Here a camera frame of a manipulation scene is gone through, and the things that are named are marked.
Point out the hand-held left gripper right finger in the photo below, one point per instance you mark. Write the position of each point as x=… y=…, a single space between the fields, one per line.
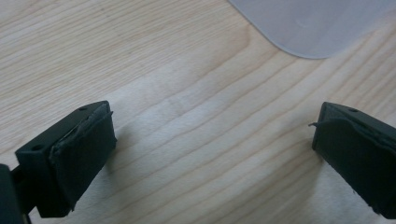
x=358 y=155

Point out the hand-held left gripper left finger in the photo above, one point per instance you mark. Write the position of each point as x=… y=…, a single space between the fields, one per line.
x=77 y=161

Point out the clear plastic tiered storage box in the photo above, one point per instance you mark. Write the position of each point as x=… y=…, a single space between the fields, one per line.
x=314 y=25

